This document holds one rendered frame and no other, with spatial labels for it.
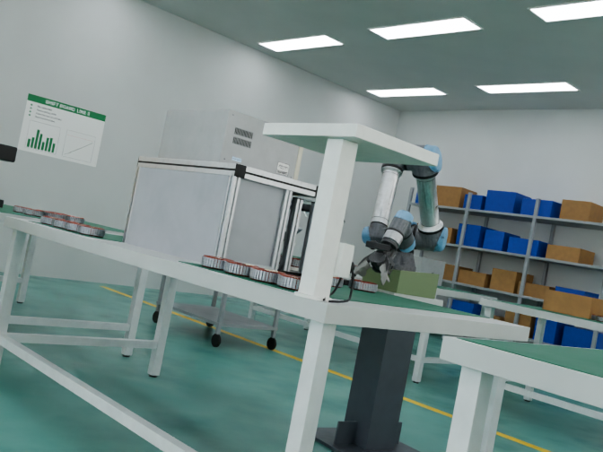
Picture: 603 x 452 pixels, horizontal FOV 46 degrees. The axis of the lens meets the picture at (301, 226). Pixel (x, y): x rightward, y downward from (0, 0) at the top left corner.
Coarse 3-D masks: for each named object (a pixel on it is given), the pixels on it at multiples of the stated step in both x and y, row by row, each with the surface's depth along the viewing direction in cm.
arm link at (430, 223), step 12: (420, 144) 308; (408, 168) 308; (420, 168) 305; (432, 168) 303; (420, 180) 310; (432, 180) 310; (420, 192) 315; (432, 192) 313; (420, 204) 319; (432, 204) 316; (420, 216) 324; (432, 216) 320; (420, 228) 325; (432, 228) 322; (444, 228) 326; (420, 240) 327; (432, 240) 325; (444, 240) 327
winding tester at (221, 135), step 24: (168, 120) 288; (192, 120) 275; (216, 120) 263; (240, 120) 262; (168, 144) 285; (192, 144) 272; (216, 144) 261; (240, 144) 263; (264, 144) 271; (288, 144) 279; (264, 168) 272; (288, 168) 280
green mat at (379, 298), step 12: (192, 264) 231; (240, 276) 214; (348, 288) 270; (360, 300) 208; (372, 300) 220; (384, 300) 232; (396, 300) 246; (408, 300) 263; (444, 312) 234; (456, 312) 246
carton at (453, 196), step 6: (438, 186) 999; (444, 186) 991; (438, 192) 997; (444, 192) 990; (450, 192) 983; (456, 192) 976; (462, 192) 973; (474, 192) 993; (438, 198) 995; (444, 198) 988; (450, 198) 981; (456, 198) 975; (462, 198) 975; (438, 204) 994; (444, 204) 987; (450, 204) 979; (456, 204) 973; (462, 204) 977
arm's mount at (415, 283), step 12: (372, 276) 328; (396, 276) 316; (408, 276) 317; (420, 276) 321; (432, 276) 326; (384, 288) 321; (396, 288) 314; (408, 288) 318; (420, 288) 322; (432, 288) 326
